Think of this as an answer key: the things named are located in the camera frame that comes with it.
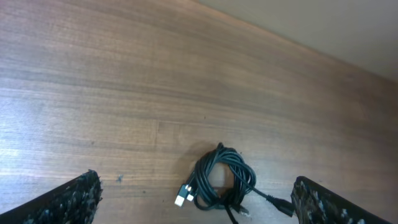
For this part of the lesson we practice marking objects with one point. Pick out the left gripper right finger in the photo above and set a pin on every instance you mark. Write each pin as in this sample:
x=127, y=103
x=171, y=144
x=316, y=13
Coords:
x=314, y=204

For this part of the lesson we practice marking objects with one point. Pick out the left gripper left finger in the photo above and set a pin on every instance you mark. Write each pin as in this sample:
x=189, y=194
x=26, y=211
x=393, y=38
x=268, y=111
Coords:
x=73, y=202

